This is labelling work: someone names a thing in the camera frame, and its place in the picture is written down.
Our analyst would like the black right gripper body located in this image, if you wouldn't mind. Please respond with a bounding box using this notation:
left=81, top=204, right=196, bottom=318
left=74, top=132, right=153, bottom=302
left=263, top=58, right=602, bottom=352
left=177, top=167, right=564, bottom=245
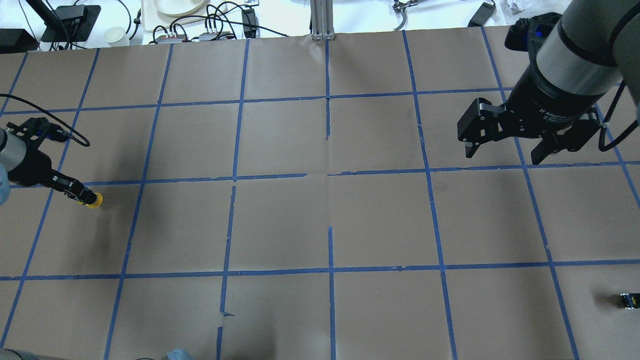
left=500, top=64, right=602, bottom=142

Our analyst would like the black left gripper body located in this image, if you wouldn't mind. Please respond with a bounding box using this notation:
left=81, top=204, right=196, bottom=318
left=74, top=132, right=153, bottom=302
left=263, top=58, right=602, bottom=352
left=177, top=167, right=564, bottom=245
left=7, top=145, right=53, bottom=189

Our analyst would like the yellow push button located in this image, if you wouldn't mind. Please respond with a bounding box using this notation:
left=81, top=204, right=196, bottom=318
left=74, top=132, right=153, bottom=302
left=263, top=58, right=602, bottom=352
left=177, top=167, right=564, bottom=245
left=74, top=187, right=104, bottom=209

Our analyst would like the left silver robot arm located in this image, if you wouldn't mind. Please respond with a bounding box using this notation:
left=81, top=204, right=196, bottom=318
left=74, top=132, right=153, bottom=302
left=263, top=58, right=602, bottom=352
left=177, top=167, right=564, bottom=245
left=0, top=129, right=102, bottom=207

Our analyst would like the black power adapter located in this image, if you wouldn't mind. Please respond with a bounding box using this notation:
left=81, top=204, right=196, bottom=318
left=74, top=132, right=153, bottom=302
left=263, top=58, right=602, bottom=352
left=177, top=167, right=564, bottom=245
left=467, top=0, right=497, bottom=28

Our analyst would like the white paper cup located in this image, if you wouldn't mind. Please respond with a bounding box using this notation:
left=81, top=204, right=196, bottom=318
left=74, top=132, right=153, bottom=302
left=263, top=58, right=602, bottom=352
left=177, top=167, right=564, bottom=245
left=103, top=26, right=131, bottom=48

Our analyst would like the beige tray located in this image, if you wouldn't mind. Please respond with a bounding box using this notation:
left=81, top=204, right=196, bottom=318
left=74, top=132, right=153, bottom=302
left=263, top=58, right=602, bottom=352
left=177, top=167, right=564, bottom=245
left=140, top=0, right=227, bottom=33

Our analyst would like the beige plate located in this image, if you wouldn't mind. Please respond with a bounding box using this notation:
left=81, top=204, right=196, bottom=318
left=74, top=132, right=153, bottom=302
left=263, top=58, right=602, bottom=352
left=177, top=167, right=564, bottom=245
left=153, top=0, right=208, bottom=18

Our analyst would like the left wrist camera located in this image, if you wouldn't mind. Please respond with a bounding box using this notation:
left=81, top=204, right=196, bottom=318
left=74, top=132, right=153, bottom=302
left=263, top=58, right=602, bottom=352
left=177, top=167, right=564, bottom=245
left=7, top=117, right=70, bottom=142

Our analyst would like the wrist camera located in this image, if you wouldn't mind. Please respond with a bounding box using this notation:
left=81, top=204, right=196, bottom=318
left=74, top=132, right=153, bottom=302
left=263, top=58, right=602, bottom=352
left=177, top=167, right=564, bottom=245
left=503, top=12, right=562, bottom=55
left=7, top=117, right=70, bottom=142

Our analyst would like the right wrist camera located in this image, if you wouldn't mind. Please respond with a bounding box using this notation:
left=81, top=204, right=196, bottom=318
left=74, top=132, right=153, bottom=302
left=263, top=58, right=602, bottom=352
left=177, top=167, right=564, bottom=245
left=503, top=12, right=562, bottom=55

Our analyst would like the aluminium frame post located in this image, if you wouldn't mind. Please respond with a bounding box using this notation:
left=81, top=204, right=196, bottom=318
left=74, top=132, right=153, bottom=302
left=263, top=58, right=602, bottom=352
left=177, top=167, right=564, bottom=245
left=310, top=0, right=336, bottom=42

